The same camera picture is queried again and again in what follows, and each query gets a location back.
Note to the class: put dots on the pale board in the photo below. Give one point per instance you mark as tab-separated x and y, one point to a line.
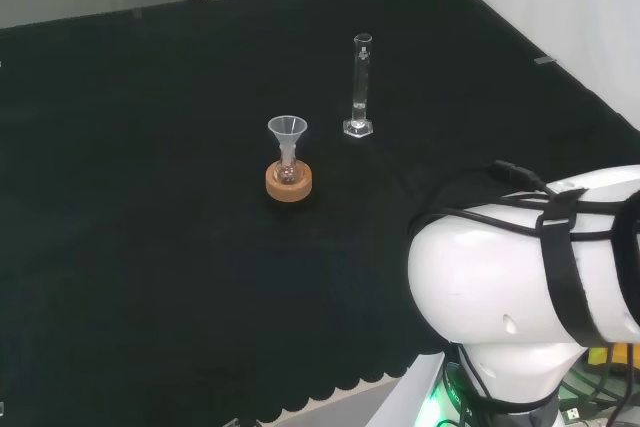
405	392

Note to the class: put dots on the clear glass graduated cylinder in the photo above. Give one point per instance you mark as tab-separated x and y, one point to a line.
361	78

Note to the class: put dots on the small round-bottom glass flask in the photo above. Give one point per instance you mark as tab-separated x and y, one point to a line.
287	173

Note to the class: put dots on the clear plastic funnel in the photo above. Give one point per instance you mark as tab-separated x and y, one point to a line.
287	128

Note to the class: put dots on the black bench cloth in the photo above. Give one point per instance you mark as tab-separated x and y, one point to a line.
150	197

